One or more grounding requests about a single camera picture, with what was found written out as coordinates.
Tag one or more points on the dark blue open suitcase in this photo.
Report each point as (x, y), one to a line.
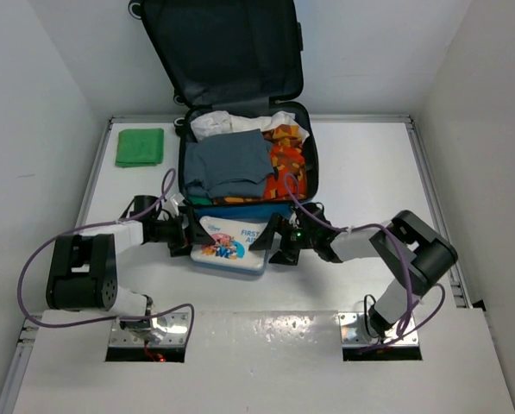
(240, 56)

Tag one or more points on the orange camouflage garment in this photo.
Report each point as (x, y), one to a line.
(289, 170)

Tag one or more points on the first aid cartoon box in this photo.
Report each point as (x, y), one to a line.
(230, 247)

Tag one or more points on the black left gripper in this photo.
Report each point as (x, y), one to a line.
(197, 233)

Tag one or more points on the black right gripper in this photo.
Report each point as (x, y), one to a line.
(285, 255)

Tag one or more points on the green folded towel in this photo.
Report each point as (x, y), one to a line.
(139, 147)

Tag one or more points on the grey blue shirt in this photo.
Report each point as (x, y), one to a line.
(228, 165)

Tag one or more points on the white bag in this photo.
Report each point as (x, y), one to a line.
(212, 123)

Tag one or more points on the green enterprise shirt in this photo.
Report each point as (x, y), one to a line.
(200, 201)

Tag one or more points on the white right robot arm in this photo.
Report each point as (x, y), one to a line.
(416, 255)

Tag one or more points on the white cloth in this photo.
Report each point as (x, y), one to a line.
(266, 123)

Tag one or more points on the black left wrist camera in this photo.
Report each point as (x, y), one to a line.
(141, 208)

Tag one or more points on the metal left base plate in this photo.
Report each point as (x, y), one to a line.
(169, 331)

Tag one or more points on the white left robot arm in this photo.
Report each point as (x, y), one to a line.
(83, 273)

